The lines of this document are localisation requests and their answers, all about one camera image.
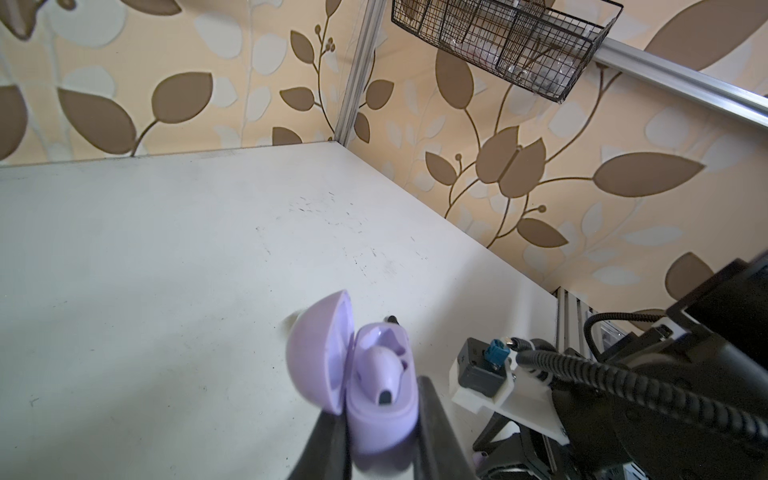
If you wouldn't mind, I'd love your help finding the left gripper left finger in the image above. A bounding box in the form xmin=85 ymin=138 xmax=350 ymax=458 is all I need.
xmin=288 ymin=412 xmax=351 ymax=480

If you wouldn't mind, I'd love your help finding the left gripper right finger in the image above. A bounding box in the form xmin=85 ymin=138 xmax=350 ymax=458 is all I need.
xmin=413 ymin=376 xmax=476 ymax=480

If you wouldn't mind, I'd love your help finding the purple charging case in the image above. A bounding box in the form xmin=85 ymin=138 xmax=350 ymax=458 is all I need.
xmin=286 ymin=290 xmax=419 ymax=456

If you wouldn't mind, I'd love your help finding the purple earbud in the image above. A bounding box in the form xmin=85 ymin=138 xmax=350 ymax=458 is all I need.
xmin=355 ymin=345 xmax=405 ymax=406

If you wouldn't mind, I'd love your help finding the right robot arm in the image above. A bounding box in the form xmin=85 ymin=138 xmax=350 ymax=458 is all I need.
xmin=449 ymin=256 xmax=767 ymax=479

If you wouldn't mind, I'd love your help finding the right wire basket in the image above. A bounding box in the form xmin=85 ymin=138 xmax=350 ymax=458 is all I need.
xmin=391 ymin=1 xmax=624 ymax=103

